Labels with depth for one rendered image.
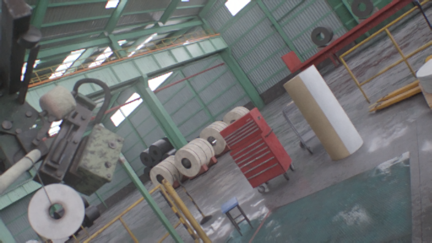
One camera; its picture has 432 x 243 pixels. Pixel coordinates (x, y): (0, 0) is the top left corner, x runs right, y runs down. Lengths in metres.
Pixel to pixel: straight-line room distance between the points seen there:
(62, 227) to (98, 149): 0.30
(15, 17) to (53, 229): 0.58
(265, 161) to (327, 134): 1.15
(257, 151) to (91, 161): 4.18
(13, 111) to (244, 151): 4.35
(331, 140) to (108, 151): 3.77
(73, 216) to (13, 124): 0.37
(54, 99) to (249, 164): 4.35
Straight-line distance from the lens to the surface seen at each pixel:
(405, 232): 2.59
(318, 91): 4.49
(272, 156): 5.07
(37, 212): 1.02
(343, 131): 4.59
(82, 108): 1.24
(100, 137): 1.17
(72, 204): 1.02
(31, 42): 0.87
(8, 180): 0.92
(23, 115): 1.19
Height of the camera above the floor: 1.41
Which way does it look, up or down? level
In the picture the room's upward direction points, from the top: 34 degrees counter-clockwise
